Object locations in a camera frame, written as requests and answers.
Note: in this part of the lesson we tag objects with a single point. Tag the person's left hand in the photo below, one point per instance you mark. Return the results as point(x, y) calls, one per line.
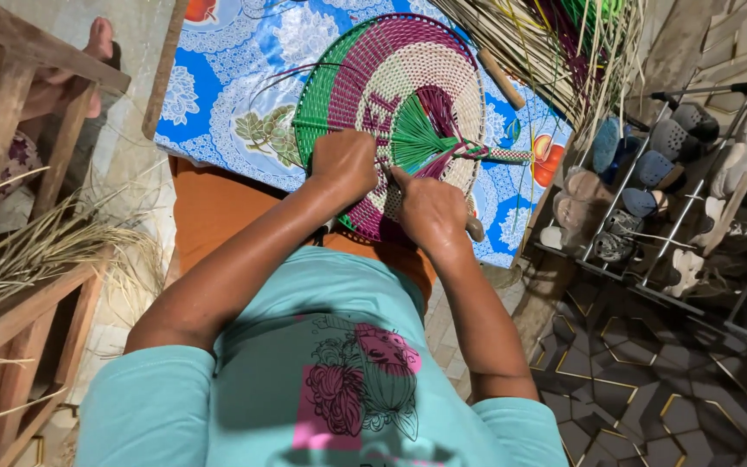
point(344, 165)

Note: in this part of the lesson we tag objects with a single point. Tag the person's right hand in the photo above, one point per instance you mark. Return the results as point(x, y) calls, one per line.
point(435, 214)

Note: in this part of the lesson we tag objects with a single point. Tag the person's right fingers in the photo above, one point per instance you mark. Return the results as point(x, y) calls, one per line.
point(404, 177)

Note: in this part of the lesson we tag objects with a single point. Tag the person's left fingers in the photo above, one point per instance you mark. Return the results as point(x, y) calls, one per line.
point(344, 137)

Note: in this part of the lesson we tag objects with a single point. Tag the green purple cream woven fan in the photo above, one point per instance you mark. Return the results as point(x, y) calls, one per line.
point(399, 84)

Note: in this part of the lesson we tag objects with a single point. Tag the blue floral plastic tablecloth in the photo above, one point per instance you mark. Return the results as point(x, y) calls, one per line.
point(237, 78)

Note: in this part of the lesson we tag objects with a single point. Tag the orange skirt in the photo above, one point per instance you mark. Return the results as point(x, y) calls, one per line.
point(218, 207)

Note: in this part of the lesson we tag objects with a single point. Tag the bundle of weaving strips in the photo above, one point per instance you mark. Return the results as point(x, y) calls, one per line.
point(542, 45)

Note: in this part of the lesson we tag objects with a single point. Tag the brown wooden slat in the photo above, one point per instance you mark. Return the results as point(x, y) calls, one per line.
point(165, 65)

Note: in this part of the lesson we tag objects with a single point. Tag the teal printed t-shirt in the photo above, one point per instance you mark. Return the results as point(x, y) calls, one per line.
point(295, 389)

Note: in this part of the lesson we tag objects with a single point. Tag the metal shoe rack with shoes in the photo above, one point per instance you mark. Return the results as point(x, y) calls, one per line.
point(672, 207)

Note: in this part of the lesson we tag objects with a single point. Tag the bundle of dried grass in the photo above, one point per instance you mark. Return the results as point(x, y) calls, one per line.
point(49, 246)

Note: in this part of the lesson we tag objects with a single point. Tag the floral cloth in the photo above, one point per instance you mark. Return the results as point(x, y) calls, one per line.
point(18, 162)

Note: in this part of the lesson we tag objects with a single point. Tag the wooden bench frame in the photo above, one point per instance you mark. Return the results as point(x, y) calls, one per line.
point(17, 337)

